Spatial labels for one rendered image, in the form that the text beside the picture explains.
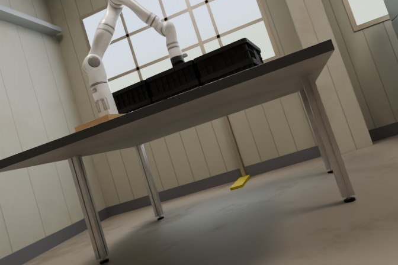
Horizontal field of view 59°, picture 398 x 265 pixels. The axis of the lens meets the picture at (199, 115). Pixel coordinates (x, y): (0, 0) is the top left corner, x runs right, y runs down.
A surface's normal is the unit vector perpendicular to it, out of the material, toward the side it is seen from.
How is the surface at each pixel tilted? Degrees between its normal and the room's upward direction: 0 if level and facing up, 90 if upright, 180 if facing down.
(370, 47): 90
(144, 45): 90
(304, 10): 90
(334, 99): 90
